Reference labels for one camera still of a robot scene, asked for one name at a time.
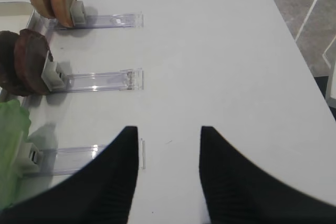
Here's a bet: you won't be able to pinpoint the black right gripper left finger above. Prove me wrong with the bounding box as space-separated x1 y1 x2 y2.
1 126 139 223

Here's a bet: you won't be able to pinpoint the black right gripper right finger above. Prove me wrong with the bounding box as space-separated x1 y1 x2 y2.
199 126 335 223

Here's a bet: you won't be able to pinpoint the grey pusher block lettuce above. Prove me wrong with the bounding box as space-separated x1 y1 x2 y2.
15 138 43 176

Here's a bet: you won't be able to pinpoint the green lettuce leaf in holder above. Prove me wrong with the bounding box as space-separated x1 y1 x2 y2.
1 100 31 209

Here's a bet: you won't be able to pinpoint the grey pusher block patties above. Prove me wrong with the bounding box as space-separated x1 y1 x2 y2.
41 50 67 92

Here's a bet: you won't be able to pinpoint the brown meat patty inner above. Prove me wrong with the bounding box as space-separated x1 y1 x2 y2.
1 30 29 96

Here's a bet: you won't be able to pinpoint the brown meat patty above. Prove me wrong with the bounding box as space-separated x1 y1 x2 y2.
14 28 50 95
1 30 29 96

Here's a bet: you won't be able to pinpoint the brown meat patty outer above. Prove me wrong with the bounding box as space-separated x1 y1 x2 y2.
14 28 50 95

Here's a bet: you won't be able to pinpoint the grey pusher block bread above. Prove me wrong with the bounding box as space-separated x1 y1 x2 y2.
70 0 86 26

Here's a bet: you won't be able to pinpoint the clear holder rail lettuce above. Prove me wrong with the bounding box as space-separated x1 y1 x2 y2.
23 138 146 176

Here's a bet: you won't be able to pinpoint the clear holder rail patties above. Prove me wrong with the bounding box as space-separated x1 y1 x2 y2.
50 68 144 93

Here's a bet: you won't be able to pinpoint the clear holder rail right bread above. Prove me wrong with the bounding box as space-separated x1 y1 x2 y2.
48 12 144 30

